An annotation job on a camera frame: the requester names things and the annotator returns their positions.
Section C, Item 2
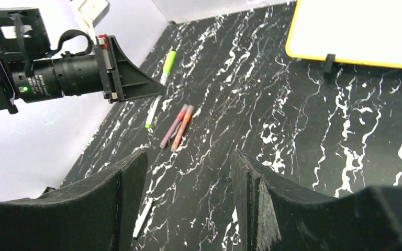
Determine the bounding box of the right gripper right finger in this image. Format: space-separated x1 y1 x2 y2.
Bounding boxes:
230 150 402 250

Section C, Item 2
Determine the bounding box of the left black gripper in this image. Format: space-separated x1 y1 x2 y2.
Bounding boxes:
10 35 166 104

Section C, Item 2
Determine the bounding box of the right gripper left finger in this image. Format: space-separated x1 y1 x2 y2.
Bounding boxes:
0 151 148 250

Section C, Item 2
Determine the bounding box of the green white pen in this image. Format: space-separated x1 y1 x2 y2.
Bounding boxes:
144 50 177 130

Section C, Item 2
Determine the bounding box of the pink marker pen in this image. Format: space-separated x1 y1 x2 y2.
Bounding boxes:
160 104 188 149

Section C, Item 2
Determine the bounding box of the orange marker pen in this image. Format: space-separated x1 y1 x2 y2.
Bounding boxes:
171 105 194 152

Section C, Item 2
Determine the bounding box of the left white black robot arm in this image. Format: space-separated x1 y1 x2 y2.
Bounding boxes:
0 8 165 114

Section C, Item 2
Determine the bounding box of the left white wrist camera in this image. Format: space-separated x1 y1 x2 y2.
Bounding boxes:
70 0 110 44

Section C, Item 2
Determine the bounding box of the white board yellow frame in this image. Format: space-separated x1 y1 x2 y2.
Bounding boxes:
285 1 402 69

